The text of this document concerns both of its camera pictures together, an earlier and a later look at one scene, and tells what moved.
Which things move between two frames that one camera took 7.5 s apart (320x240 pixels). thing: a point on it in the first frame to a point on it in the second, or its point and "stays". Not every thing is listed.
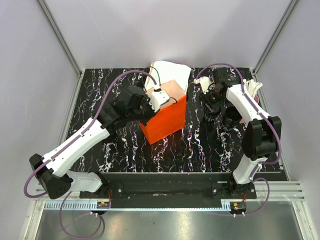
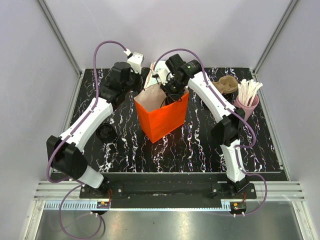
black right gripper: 210,106 to 175,97
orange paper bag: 169,118 stays
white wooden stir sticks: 252,86 stays
